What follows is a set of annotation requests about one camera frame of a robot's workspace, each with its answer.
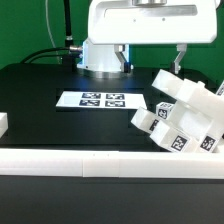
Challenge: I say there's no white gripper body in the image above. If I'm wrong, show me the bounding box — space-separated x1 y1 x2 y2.
88 0 218 44

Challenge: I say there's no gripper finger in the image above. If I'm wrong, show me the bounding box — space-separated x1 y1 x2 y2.
114 45 131 73
170 44 187 74

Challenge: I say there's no white chair seat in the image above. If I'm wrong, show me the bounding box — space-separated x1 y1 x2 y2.
167 101 224 153

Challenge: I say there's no white chair back frame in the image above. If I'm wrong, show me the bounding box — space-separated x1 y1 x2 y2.
152 70 224 107

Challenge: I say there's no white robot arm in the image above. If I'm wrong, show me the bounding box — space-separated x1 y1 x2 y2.
78 0 221 77

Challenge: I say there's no white sheet with markers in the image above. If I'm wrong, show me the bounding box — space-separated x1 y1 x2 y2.
56 91 146 109

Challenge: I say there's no white U-shaped obstacle fence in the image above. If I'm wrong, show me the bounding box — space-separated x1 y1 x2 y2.
0 112 224 178

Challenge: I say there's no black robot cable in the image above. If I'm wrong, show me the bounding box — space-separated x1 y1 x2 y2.
20 0 84 64

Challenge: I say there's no thin white cable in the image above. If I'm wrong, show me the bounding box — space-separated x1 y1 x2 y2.
45 0 63 64

